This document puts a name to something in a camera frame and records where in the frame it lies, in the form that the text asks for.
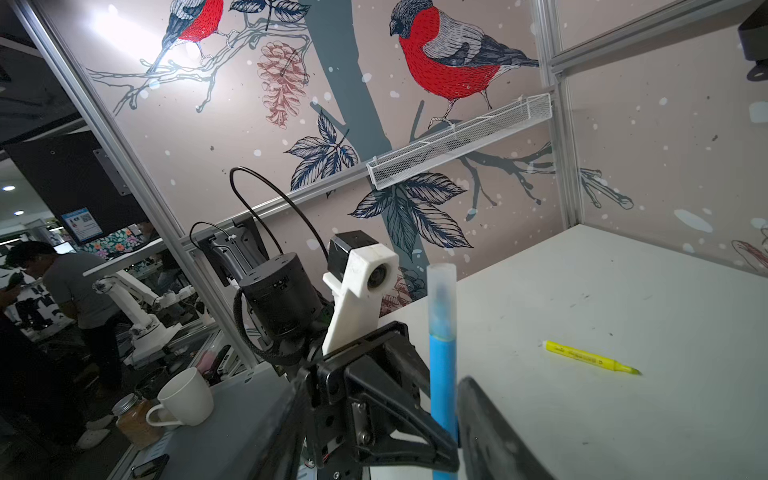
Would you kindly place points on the blue highlighter pen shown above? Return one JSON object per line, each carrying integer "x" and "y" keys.
{"x": 443, "y": 372}

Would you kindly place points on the white mesh wall tray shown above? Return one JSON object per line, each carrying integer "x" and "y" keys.
{"x": 458, "y": 139}

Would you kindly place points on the yellow highlighter pen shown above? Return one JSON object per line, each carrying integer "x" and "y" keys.
{"x": 589, "y": 358}

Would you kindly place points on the white ceramic mug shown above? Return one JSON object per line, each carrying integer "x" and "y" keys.
{"x": 185, "y": 400}

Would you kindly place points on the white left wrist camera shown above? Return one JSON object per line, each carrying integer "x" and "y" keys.
{"x": 361, "y": 271}

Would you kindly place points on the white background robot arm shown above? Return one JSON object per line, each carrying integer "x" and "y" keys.
{"x": 140, "y": 304}

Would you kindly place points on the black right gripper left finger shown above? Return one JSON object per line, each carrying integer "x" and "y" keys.
{"x": 274, "y": 451}

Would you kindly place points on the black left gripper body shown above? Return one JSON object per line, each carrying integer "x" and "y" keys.
{"x": 331, "y": 437}

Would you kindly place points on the background monitor screen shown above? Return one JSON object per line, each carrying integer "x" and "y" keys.
{"x": 82, "y": 225}

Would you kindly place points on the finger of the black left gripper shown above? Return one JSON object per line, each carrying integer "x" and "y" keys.
{"x": 390, "y": 428}
{"x": 402, "y": 354}

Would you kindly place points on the glass jar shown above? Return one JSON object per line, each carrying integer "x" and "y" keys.
{"x": 130, "y": 413}

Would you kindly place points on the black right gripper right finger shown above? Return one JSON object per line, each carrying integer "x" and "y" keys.
{"x": 491, "y": 448}

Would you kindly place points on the person in grey shirt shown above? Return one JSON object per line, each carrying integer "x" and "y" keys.
{"x": 96, "y": 314}

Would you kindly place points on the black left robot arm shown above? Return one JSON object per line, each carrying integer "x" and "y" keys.
{"x": 280, "y": 293}

